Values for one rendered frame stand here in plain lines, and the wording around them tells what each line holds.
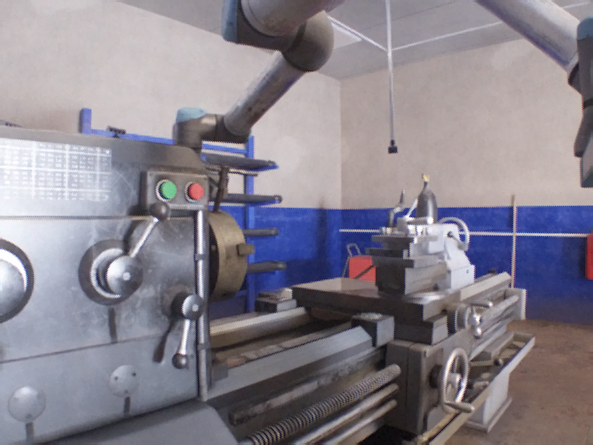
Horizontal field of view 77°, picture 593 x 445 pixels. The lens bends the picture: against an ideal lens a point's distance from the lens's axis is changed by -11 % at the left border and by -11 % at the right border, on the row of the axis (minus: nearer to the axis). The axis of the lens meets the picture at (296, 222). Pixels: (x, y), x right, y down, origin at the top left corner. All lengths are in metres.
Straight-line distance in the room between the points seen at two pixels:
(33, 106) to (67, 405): 3.57
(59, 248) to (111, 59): 3.90
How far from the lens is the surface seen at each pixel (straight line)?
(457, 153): 5.67
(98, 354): 0.73
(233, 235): 1.04
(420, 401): 1.37
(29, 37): 4.31
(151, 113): 4.54
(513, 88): 5.61
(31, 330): 0.68
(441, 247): 2.16
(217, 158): 4.44
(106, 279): 0.64
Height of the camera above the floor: 1.19
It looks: level
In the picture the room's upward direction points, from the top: straight up
